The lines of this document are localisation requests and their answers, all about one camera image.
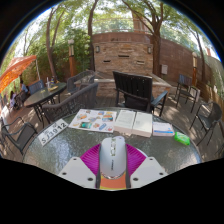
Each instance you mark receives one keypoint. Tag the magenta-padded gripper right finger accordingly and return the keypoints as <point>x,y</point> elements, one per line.
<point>146,170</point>

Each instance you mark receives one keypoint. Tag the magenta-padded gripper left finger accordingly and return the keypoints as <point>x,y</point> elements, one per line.
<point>78,170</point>

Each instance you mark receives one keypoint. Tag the white computer mouse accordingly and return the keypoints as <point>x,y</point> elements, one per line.
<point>112,156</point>

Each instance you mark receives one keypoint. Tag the small white blue box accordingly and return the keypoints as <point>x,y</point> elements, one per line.
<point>162,129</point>

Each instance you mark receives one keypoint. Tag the white number plate sign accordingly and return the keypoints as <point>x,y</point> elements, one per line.
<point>52,131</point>

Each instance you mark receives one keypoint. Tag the small green pack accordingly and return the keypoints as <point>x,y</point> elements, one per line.
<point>182,138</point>

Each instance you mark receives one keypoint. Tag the open white book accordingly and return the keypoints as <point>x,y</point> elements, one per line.
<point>133,122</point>

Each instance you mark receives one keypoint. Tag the colourful printed sheet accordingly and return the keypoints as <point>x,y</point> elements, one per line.
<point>94,120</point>

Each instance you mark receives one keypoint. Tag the dark wicker chair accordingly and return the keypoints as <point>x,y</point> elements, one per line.
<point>80,80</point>
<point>71,103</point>

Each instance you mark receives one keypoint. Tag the black metal mesh chair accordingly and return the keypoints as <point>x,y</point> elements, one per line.
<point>20,135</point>
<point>211,116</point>

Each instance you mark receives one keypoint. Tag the black slatted bench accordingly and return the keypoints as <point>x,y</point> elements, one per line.
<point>135,88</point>

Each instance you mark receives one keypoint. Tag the dark round patio table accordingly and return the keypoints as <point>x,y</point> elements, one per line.
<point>45,93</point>

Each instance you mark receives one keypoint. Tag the blue patio chair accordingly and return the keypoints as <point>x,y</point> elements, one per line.
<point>35,86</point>

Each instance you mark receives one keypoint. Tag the black metal patio chair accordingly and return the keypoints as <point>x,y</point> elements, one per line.
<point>185,81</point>

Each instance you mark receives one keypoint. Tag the person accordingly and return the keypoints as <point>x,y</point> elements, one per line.
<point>13,98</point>
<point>23,88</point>

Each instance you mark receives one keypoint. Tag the stone brick fountain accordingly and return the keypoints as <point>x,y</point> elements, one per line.
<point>123,56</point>

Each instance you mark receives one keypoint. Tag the orange patio umbrella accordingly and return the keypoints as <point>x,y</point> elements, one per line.
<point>16,68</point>

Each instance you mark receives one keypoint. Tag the slender leaning tree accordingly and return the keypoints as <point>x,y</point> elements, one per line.
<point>50,50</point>

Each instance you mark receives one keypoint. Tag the forked tree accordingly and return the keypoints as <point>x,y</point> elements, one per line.
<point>156,43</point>

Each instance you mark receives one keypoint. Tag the white wall box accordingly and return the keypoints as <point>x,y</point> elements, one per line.
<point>164,69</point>

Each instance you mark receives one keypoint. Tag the wooden lamp post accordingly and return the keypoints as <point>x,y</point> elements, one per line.
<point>71,56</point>
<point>194,65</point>

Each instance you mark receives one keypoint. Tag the black wall lantern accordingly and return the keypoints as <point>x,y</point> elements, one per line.
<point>149,49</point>
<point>97,49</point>

